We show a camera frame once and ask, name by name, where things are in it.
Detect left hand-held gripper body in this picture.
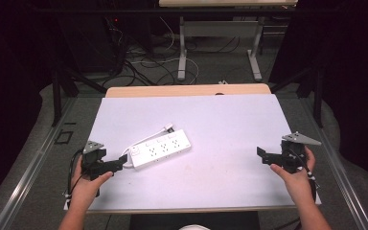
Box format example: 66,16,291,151
80,140,125,182

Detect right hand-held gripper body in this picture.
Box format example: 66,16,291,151
267,131,322,175

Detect person's left hand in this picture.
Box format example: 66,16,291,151
70,154,114,209

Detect person's right hand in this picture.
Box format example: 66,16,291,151
269,146,316,205

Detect white power strip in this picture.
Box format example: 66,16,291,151
128,128,193,171

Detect white table mat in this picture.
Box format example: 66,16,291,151
63,93,322,213

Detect person's dark clothing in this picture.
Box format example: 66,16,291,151
129,210,262,230

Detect black metal stand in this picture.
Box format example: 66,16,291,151
268,61,325,129
51,65,108,127

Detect wooden table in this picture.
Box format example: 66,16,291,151
87,82,299,216

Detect black computer tower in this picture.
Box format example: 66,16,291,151
57,13,127,75

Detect white desk with metal legs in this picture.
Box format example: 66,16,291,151
158,0,299,82

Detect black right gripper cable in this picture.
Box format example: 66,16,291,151
287,147,321,205

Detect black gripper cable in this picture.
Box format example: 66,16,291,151
287,147,321,205
64,148,84,205

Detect white power strip cord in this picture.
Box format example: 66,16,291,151
120,126,169,170

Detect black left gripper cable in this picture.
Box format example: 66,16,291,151
64,148,84,205

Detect aluminium floor rail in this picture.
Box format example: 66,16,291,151
299,95,368,230
0,96,79,230

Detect tangle of floor cables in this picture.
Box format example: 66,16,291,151
103,15,202,87

